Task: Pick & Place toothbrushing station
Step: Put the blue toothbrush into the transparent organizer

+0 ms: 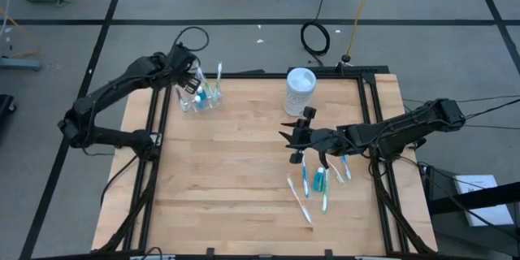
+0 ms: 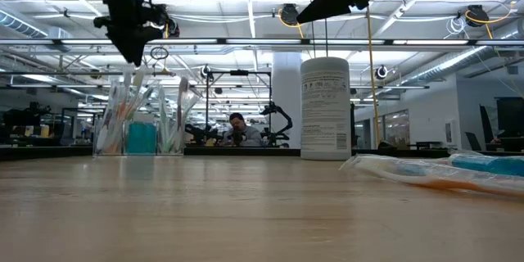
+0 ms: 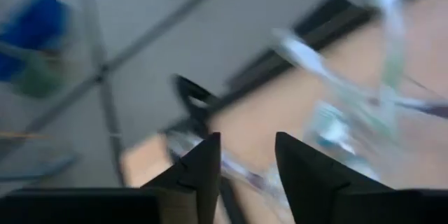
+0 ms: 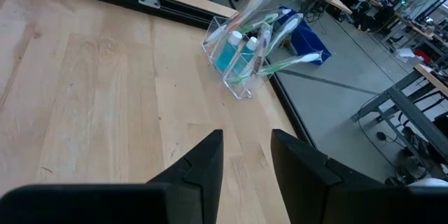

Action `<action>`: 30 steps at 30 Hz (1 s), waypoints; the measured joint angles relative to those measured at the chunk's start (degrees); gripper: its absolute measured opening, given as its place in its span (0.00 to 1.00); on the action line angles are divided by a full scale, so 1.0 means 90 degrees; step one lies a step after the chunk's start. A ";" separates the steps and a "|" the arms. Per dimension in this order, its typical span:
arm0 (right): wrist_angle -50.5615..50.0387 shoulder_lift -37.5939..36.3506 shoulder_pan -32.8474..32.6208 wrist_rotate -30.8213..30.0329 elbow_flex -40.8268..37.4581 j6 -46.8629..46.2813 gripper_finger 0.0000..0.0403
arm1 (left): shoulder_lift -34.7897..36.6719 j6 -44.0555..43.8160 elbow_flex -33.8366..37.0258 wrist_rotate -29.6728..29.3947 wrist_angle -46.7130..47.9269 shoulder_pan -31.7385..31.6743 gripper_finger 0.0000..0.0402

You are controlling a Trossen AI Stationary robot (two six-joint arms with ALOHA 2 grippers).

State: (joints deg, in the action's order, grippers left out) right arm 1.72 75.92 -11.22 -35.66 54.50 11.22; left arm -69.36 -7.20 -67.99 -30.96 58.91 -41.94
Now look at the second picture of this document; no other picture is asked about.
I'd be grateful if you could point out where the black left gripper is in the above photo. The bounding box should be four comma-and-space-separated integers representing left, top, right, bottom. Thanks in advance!
93, 0, 165, 68

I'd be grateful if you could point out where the pale orange toothbrush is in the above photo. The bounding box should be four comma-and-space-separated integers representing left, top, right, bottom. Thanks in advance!
122, 67, 159, 132

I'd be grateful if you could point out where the navy white toothbrush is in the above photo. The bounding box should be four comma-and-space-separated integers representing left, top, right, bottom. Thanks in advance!
174, 75, 191, 155

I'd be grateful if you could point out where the green white toothbrush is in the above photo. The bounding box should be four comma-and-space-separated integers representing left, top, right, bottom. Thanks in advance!
180, 93, 201, 155

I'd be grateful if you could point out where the purple white toothbrush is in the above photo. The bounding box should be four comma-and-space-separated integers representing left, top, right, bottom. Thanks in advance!
96, 83, 120, 155

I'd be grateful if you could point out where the blue toothbrush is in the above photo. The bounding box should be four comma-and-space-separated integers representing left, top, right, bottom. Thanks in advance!
391, 162, 429, 178

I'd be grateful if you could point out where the orange teal toothbrush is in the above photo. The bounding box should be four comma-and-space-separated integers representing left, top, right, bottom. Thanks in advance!
338, 153, 524, 198

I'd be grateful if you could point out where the long ceiling light strip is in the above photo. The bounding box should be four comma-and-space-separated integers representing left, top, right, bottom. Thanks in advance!
0, 37, 524, 47

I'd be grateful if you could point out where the white wipes canister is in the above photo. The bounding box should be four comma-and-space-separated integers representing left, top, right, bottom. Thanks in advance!
300, 56, 352, 161

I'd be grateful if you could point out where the clear acrylic organizer box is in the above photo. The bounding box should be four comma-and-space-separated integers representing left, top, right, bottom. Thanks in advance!
92, 119, 186, 158

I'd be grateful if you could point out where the dark cluttered workbench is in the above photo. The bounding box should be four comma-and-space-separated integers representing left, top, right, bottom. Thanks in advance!
0, 102, 95, 148

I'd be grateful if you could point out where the person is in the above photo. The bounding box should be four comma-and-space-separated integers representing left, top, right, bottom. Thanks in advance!
219, 111, 264, 148

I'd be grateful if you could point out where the black monitor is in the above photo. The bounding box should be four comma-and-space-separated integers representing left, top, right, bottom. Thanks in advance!
494, 96, 524, 140

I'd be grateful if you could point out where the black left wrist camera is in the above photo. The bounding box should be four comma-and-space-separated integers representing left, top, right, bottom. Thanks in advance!
141, 3, 181, 38

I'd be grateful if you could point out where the yellow hanging cable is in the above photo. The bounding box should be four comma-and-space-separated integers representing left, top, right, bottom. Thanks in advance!
365, 6, 382, 148

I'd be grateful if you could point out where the black background station frame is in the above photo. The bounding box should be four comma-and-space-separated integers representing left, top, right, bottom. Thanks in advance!
204, 69, 273, 148

